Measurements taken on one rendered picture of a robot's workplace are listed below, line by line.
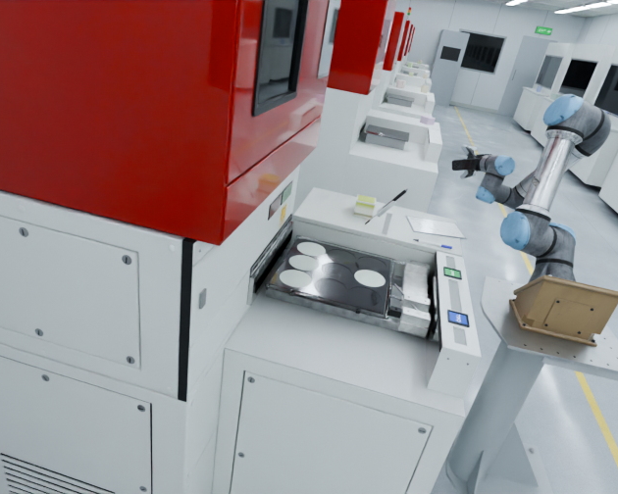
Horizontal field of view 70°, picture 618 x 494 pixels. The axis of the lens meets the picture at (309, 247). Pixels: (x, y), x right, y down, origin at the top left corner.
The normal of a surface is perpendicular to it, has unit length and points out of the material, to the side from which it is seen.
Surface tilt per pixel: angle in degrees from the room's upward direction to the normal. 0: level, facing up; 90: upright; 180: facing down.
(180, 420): 90
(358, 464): 90
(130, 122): 90
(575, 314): 90
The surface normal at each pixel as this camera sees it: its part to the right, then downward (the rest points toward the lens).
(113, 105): -0.22, 0.42
